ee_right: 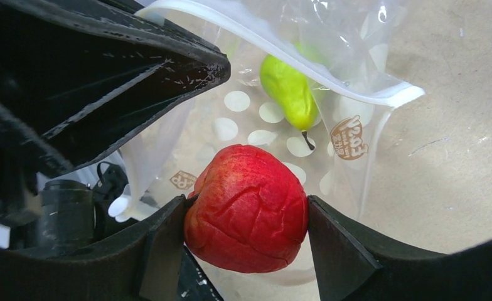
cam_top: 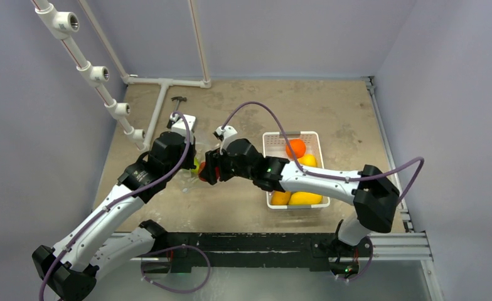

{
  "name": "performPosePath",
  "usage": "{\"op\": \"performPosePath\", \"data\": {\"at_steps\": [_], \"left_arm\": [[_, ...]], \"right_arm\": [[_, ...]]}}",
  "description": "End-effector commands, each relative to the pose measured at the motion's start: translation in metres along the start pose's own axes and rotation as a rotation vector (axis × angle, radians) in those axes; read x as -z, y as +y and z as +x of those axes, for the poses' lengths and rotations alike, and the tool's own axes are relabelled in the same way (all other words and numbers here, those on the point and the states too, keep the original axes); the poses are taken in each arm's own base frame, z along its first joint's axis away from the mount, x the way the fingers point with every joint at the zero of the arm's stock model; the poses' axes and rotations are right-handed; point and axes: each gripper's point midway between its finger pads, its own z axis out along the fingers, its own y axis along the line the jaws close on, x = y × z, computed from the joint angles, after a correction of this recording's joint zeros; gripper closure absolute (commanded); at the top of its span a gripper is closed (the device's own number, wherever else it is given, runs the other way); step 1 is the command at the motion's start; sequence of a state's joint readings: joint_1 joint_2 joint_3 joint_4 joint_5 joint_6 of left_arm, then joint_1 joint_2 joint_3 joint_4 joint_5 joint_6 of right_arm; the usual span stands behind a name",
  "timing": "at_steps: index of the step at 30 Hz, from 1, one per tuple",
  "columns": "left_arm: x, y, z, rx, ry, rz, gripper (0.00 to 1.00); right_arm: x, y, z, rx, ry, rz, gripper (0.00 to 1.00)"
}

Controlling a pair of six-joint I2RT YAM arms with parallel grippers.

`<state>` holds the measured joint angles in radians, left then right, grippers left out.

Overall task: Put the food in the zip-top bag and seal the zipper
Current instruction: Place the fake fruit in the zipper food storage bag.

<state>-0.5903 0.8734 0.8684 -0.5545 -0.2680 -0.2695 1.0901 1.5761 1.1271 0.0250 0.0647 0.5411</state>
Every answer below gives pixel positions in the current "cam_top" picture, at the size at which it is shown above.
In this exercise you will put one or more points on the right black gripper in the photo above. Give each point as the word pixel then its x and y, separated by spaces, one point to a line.
pixel 212 167

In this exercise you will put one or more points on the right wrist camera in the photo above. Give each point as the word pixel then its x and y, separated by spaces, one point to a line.
pixel 225 135

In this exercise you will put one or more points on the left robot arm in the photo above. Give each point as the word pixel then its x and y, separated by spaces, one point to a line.
pixel 73 266

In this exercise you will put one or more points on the green pear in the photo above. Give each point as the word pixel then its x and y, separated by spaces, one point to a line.
pixel 196 168

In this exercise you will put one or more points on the small black hammer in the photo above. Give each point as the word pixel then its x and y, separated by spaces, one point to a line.
pixel 175 109

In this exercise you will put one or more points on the yellow mango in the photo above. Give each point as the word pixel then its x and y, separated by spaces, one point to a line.
pixel 304 198

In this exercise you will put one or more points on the black base bar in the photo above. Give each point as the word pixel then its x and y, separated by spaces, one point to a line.
pixel 318 252

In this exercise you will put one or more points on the white plastic basket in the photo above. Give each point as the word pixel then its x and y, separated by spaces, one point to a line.
pixel 274 145

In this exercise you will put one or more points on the orange fruit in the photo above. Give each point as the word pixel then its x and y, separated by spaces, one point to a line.
pixel 297 146

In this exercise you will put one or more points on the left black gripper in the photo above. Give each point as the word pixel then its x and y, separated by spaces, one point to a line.
pixel 192 152

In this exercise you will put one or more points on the red dark apple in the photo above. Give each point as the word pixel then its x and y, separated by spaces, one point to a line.
pixel 208 173

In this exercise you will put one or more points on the yellow pear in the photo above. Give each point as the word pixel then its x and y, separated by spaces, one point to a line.
pixel 308 160

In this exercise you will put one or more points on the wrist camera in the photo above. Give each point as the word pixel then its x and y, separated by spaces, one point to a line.
pixel 182 124
pixel 225 135

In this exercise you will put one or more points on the clear zip top bag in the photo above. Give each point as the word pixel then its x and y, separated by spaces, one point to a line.
pixel 188 181

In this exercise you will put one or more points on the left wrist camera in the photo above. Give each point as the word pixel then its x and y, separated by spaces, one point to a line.
pixel 182 124

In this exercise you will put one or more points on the white pvc pipe frame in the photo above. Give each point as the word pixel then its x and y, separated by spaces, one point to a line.
pixel 63 24

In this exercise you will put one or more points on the orange mango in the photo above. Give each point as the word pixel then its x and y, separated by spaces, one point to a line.
pixel 280 198

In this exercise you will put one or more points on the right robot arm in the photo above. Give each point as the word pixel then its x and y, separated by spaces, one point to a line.
pixel 373 196

